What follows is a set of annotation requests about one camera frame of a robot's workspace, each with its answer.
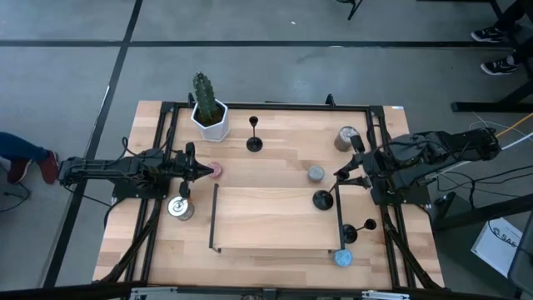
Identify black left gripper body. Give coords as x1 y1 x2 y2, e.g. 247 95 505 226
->
172 142 197 183

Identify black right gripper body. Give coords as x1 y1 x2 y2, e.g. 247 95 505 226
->
358 147 388 191

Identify pink glitter candle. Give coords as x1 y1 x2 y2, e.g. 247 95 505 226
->
207 161 224 180

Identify tin can orange label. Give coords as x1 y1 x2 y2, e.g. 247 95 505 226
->
333 126 360 153
167 196 196 222

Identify grey glitter candle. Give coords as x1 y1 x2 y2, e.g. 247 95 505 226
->
306 164 326 183

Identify black metal candlestick holder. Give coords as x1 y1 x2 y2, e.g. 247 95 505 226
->
245 115 264 153
311 168 351 212
341 217 378 245

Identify blue glitter candle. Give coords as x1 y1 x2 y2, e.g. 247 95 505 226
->
332 248 354 268

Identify wooden shelf riser black legs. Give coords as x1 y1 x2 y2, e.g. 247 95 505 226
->
207 182 346 254

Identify green cactus in white pot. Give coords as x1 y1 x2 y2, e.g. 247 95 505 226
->
190 71 232 144

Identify black floor stand beam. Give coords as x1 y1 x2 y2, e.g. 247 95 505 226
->
431 193 533 233

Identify black overhead crossbar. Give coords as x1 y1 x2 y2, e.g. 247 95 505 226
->
0 282 533 300

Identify white printed cardboard box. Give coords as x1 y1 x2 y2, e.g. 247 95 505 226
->
470 216 524 279

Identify black chair leg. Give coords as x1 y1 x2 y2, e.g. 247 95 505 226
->
336 0 364 21

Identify grey chair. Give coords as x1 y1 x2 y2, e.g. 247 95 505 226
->
506 212 533 298

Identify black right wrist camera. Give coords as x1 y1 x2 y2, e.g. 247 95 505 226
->
349 133 366 154

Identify black aluminium table frame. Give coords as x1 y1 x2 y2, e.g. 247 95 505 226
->
93 93 446 291

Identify black desk leg frame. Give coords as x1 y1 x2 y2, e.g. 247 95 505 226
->
451 0 533 113

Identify yellow cable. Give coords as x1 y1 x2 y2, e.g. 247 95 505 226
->
495 112 533 138

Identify white cable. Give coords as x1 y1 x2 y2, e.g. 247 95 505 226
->
468 110 533 152

